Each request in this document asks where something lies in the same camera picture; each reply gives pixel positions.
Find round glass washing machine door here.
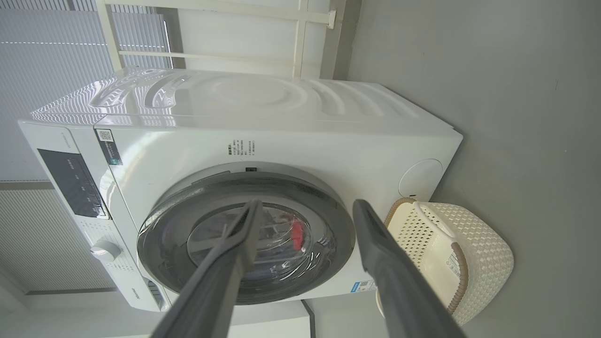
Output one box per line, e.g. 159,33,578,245
137,171,356,306

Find round drain filter cover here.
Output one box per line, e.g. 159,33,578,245
399,159,443,201

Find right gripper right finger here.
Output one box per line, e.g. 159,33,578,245
352,199,468,338

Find dark QR code sticker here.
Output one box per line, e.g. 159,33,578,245
96,129,123,166

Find white front-load washing machine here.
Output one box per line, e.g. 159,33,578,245
18,66,464,313

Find white product label sticker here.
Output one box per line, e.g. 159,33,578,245
446,253,463,281

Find black printed warning text label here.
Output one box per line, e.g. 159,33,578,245
228,139,256,156

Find grey window blinds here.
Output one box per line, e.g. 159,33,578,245
0,0,172,292

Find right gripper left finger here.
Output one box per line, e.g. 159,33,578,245
150,200,263,338

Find cream perforated laundry basket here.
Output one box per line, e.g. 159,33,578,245
376,197,515,327

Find white appliance control dial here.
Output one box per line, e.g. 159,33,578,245
90,240,123,262

